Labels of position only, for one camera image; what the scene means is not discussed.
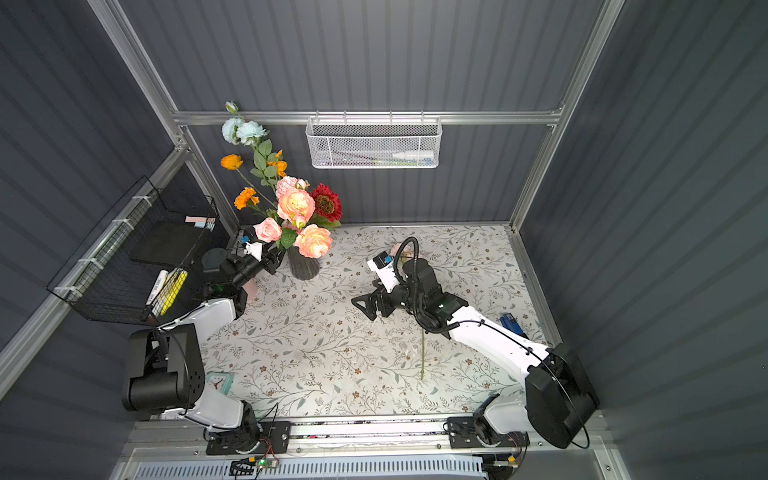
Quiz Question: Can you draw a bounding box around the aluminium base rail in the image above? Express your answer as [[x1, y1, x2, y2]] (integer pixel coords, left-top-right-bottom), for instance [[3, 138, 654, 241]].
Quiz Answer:
[[111, 414, 630, 479]]

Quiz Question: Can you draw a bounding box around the yellow highlighter pack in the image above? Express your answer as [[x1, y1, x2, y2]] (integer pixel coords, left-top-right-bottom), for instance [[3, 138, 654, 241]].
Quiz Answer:
[[152, 268, 188, 317]]

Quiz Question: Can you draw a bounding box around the pink peony flower stem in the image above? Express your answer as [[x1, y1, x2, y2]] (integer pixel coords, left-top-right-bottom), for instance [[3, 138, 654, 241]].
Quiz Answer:
[[256, 176, 314, 242]]

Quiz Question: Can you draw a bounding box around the white tube in basket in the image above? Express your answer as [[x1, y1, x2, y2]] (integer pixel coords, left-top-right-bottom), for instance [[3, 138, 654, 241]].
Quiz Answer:
[[386, 150, 435, 165]]

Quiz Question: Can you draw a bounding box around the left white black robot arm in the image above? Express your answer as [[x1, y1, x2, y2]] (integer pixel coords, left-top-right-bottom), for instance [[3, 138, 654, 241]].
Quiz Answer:
[[122, 247, 291, 457]]

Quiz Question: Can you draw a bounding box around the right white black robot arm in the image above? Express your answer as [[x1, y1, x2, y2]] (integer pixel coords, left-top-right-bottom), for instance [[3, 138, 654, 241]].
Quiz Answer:
[[352, 252, 600, 449]]

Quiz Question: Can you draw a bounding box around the black wire wall basket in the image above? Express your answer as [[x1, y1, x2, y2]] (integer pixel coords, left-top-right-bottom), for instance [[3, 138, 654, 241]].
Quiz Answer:
[[47, 179, 223, 326]]

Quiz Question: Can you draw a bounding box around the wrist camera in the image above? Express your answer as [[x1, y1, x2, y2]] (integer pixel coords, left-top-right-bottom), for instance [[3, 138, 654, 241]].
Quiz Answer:
[[367, 251, 400, 293], [240, 236, 263, 261]]

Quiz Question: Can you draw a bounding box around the light blue flower stem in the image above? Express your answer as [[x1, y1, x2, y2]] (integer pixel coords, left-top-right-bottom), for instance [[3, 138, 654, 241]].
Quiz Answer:
[[221, 101, 276, 185]]

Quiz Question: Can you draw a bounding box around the blue stapler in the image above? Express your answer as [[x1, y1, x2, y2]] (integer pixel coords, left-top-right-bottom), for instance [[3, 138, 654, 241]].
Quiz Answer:
[[499, 313, 528, 339]]

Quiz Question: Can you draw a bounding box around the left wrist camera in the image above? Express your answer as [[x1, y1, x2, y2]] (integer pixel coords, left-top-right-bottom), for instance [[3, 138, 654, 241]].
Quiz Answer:
[[240, 236, 263, 261]]

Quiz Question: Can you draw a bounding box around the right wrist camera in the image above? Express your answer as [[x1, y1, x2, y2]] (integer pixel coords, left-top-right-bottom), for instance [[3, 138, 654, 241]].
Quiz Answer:
[[367, 251, 400, 293]]

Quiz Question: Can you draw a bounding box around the pink pen cup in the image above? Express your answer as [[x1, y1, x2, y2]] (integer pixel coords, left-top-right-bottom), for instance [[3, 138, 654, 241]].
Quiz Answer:
[[243, 280, 259, 301]]

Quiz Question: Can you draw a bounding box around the orange flower stem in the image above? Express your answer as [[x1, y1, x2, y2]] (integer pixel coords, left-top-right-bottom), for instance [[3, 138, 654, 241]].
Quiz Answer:
[[220, 150, 287, 217]]

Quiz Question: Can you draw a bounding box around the red zinnia flower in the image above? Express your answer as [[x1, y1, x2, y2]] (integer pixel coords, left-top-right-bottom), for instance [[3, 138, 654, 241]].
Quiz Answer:
[[310, 183, 343, 223]]

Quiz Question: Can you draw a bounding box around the small pink carnation stem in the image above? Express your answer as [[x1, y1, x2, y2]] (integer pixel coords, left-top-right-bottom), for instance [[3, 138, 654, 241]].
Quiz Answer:
[[391, 237, 426, 381]]

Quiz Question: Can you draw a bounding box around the dark glass vase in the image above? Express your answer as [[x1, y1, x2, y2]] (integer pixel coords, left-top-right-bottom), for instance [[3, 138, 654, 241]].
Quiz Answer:
[[287, 247, 320, 281]]

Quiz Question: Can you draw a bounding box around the teal small alarm clock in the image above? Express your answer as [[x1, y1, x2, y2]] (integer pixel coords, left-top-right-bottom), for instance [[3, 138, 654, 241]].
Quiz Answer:
[[206, 372, 234, 395]]

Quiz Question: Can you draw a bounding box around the white wire wall basket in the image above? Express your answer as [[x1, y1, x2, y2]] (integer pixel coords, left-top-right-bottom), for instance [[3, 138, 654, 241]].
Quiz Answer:
[[305, 118, 443, 170]]

